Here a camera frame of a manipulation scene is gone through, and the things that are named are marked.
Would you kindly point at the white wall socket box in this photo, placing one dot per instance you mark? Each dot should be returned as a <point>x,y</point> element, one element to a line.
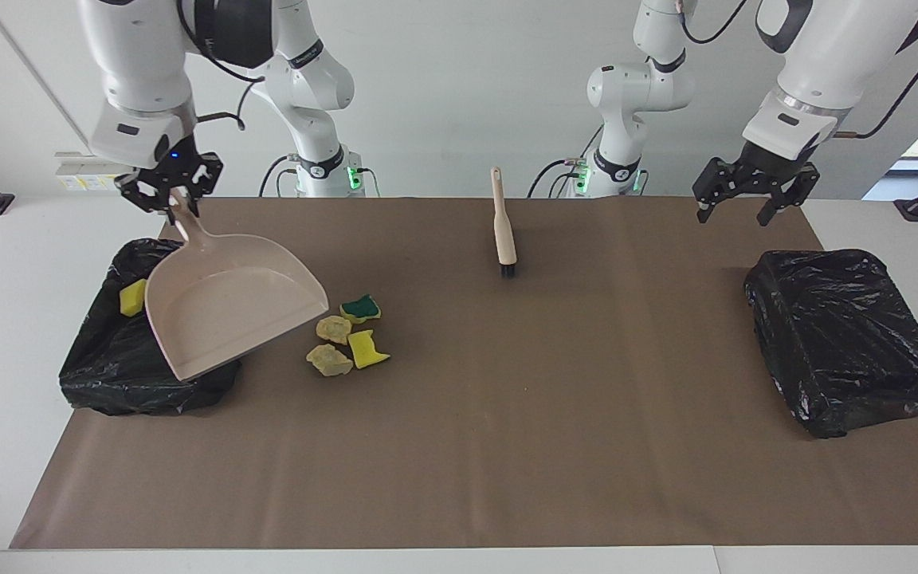
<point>76,179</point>

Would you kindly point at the black bag lined bin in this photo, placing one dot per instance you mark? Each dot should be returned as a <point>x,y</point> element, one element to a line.
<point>841,335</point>
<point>108,367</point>

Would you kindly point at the brown paper table mat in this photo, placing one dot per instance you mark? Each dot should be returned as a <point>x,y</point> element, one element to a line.
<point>427,494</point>

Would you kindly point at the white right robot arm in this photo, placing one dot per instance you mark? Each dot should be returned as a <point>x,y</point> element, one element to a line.
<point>140,64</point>

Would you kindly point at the pale pink plastic dustpan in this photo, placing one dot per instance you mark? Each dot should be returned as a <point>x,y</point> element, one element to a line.
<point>228,319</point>

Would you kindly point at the beige chip piece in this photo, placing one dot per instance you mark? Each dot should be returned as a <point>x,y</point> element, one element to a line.
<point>330,361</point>
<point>333,328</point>

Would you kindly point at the notched yellow sponge piece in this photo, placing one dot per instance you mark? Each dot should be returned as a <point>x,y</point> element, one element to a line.
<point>363,351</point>

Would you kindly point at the beige hand brush black bristles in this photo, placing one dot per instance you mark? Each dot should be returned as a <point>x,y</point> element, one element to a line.
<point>504,231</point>

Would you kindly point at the white wall conduit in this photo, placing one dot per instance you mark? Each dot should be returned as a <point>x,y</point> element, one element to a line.
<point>37,76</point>

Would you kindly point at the yellow sponge with green scourer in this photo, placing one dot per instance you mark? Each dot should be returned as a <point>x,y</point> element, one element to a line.
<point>360,308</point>

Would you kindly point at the small yellow sponge piece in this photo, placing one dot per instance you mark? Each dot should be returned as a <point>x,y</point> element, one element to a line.
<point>132,299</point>

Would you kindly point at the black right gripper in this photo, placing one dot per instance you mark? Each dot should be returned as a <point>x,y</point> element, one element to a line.
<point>170,159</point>

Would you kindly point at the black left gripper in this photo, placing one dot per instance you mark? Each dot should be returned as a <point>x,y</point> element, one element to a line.
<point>770,159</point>

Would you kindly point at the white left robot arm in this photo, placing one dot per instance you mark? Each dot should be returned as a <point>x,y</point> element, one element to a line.
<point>833,64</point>

